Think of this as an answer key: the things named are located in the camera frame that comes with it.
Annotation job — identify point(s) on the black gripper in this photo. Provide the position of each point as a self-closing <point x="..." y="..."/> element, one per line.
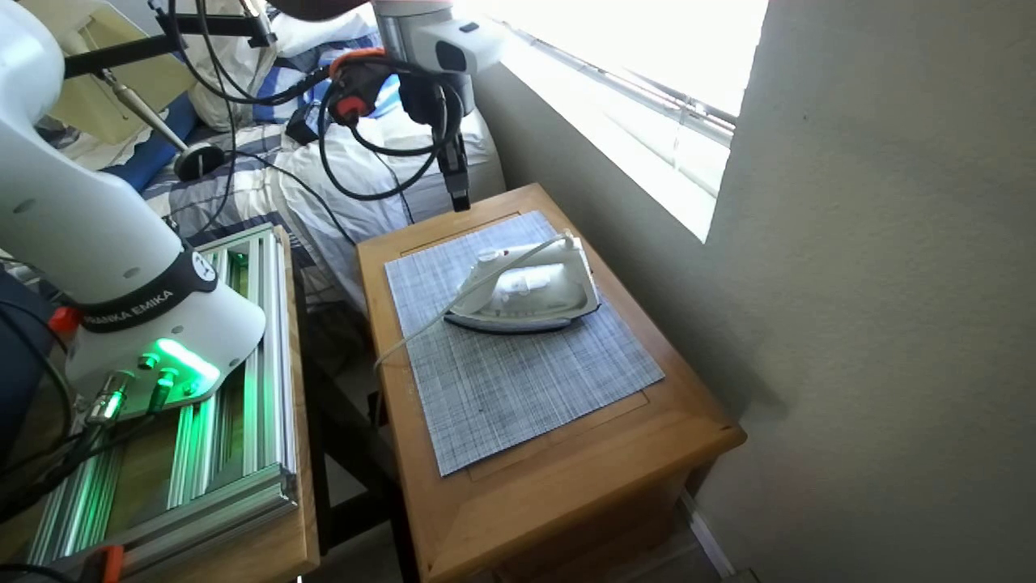
<point x="427" y="95"/>

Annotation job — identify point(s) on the white steam iron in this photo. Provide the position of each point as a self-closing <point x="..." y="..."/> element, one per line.
<point x="529" y="290"/>

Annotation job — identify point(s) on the aluminium rail robot base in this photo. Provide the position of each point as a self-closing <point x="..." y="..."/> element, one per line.
<point x="232" y="433"/>

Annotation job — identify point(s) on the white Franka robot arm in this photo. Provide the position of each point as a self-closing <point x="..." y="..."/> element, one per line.
<point x="99" y="230"/>

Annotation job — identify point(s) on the white bedding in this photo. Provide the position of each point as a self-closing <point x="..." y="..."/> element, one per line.
<point x="368" y="205"/>

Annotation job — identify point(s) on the blue cloth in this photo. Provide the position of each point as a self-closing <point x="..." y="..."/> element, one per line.
<point x="294" y="91"/>

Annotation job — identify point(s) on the wooden side table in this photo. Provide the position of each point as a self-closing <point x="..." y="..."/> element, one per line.
<point x="538" y="507"/>

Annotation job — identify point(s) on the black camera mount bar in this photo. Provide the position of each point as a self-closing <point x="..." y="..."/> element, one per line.
<point x="141" y="46"/>

